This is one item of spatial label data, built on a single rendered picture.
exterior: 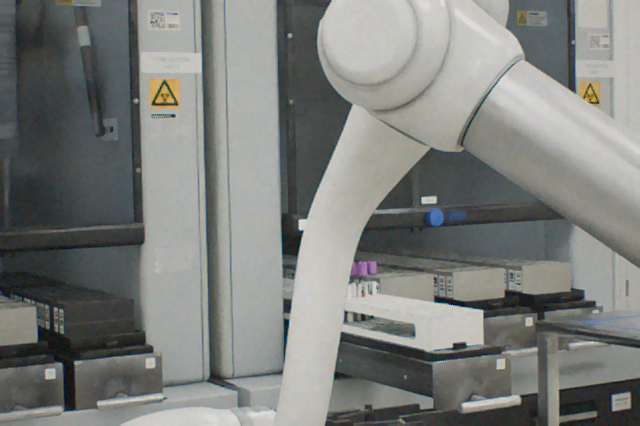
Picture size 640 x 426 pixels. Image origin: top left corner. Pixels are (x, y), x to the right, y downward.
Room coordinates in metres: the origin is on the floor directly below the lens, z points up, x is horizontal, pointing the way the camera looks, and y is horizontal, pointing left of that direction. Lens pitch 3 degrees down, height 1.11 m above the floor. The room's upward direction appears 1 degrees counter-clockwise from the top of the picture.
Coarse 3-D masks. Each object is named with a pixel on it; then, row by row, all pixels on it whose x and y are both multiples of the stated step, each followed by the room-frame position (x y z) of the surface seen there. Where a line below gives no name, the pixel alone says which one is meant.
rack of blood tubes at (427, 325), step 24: (360, 312) 1.96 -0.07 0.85; (384, 312) 1.90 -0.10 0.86; (408, 312) 1.86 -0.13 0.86; (432, 312) 1.86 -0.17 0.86; (456, 312) 1.85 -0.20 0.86; (480, 312) 1.85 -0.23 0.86; (384, 336) 1.90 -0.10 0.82; (408, 336) 2.00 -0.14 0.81; (432, 336) 1.81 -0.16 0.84; (456, 336) 1.83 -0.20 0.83; (480, 336) 1.85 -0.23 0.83
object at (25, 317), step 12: (0, 312) 1.86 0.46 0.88; (12, 312) 1.87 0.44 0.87; (24, 312) 1.88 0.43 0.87; (36, 312) 1.89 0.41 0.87; (0, 324) 1.86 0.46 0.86; (12, 324) 1.87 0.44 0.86; (24, 324) 1.88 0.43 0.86; (36, 324) 1.89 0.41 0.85; (0, 336) 1.86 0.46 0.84; (12, 336) 1.87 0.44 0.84; (24, 336) 1.88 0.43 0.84; (36, 336) 1.89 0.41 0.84
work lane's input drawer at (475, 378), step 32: (288, 320) 2.15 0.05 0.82; (352, 352) 1.95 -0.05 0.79; (384, 352) 1.88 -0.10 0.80; (416, 352) 1.82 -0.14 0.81; (448, 352) 1.79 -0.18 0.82; (480, 352) 1.82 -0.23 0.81; (384, 384) 1.88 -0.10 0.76; (416, 384) 1.80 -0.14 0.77; (448, 384) 1.78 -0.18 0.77; (480, 384) 1.81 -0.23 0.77
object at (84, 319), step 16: (64, 304) 1.91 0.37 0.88; (80, 304) 1.92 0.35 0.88; (96, 304) 1.94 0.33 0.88; (112, 304) 1.95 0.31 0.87; (128, 304) 1.96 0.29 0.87; (64, 320) 1.91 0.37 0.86; (80, 320) 1.92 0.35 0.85; (96, 320) 1.94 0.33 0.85; (112, 320) 1.95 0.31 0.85; (128, 320) 1.96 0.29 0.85; (64, 336) 1.91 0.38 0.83; (80, 336) 1.92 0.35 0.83
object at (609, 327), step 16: (544, 320) 2.07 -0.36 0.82; (560, 320) 2.06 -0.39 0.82; (576, 320) 2.06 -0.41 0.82; (592, 320) 2.05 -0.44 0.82; (608, 320) 2.05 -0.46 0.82; (624, 320) 2.05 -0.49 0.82; (544, 336) 2.05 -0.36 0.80; (560, 336) 2.02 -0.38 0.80; (576, 336) 1.99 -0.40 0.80; (592, 336) 1.96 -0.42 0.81; (608, 336) 1.93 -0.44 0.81; (624, 336) 1.91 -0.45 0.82; (544, 352) 2.05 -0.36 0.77; (544, 368) 2.05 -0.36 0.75; (544, 384) 2.05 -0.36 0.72; (544, 400) 2.05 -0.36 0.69; (544, 416) 2.05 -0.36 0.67
